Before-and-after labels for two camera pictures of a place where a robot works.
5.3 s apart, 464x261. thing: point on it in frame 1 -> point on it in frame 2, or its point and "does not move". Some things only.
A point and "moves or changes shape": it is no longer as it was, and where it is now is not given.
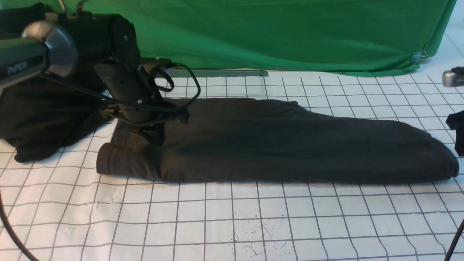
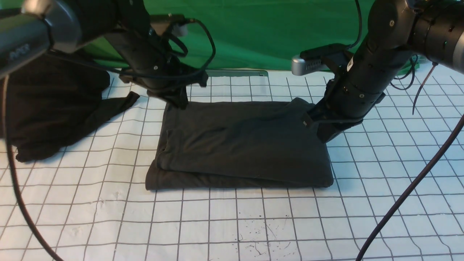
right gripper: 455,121 -> 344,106
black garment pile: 42,116 does not move
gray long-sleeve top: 257,140 moves or changes shape
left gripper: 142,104 -> 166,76
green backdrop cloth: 350,37 does not move
